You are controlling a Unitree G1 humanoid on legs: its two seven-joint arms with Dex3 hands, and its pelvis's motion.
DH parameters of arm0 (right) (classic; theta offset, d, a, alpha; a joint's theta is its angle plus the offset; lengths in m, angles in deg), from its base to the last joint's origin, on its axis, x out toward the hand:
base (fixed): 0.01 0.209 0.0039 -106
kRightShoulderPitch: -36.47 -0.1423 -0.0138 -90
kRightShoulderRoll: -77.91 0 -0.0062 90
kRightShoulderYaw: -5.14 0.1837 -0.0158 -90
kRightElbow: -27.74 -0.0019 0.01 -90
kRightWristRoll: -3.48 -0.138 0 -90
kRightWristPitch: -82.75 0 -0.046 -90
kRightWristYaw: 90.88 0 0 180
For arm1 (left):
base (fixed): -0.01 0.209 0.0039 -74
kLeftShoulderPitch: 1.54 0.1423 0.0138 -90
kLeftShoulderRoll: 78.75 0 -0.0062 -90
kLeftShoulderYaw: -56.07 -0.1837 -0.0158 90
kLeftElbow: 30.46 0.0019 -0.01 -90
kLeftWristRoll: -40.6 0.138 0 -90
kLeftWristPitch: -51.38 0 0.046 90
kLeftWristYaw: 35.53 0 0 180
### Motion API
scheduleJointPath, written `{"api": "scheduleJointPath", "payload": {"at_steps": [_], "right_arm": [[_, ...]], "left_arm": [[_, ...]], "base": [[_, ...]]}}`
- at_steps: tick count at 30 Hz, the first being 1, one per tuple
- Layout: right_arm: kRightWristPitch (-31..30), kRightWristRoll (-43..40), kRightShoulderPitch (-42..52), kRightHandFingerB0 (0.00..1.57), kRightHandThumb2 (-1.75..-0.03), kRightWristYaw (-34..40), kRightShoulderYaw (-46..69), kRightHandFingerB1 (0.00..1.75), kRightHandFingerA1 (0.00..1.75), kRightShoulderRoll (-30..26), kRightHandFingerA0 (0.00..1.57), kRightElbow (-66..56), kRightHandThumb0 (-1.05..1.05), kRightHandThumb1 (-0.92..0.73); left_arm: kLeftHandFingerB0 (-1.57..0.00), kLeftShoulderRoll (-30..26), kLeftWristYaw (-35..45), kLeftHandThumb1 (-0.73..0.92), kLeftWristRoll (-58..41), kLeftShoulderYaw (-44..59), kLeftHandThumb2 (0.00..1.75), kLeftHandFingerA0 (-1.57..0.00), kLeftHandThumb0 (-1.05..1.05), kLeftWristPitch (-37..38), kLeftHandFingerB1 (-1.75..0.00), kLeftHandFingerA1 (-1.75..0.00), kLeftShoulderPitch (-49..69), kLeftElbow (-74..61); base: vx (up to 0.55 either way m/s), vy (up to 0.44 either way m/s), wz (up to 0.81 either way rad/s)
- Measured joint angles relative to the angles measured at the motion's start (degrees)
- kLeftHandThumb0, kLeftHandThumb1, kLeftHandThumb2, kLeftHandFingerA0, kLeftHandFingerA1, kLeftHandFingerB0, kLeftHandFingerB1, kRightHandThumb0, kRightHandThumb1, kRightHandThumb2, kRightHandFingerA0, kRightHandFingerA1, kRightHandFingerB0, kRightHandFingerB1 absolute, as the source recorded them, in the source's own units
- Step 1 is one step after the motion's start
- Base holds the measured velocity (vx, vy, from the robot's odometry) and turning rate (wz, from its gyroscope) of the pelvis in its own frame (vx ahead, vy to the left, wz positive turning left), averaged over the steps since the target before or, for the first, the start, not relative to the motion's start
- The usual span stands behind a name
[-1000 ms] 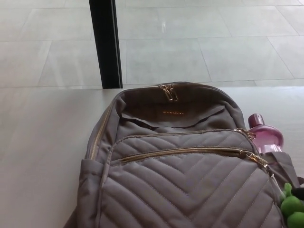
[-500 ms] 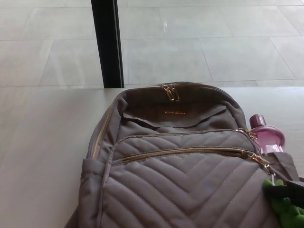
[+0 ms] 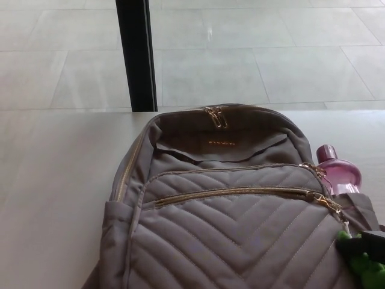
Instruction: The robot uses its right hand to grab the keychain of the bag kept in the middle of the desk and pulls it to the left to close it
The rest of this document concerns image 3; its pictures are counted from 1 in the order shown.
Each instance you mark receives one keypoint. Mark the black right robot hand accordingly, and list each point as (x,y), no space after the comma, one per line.
(368,244)

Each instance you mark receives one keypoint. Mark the taupe quilted backpack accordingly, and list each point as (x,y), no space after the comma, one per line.
(222,228)

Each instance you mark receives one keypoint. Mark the pink plastic water bottle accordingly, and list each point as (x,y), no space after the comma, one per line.
(341,173)

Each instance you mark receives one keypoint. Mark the black window frame post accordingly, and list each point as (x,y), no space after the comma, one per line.
(136,60)

